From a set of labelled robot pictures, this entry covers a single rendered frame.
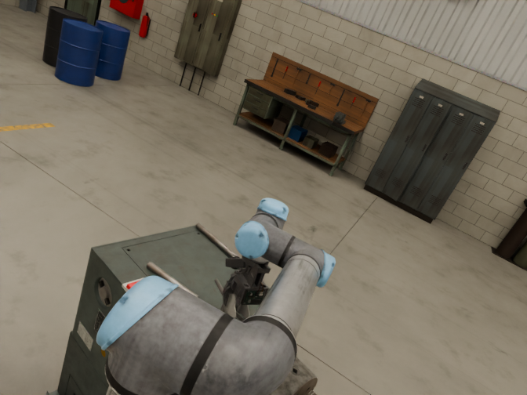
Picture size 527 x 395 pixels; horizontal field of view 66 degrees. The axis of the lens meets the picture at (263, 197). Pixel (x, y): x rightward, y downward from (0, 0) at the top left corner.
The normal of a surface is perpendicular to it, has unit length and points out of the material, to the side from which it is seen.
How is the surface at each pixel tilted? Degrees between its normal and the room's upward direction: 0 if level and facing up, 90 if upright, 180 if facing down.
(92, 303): 90
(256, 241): 85
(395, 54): 90
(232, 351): 28
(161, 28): 90
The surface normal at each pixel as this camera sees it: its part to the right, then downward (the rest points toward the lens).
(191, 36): -0.44, 0.23
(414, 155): -0.67, 0.07
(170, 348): -0.08, -0.19
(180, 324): 0.18, -0.63
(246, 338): 0.51, -0.72
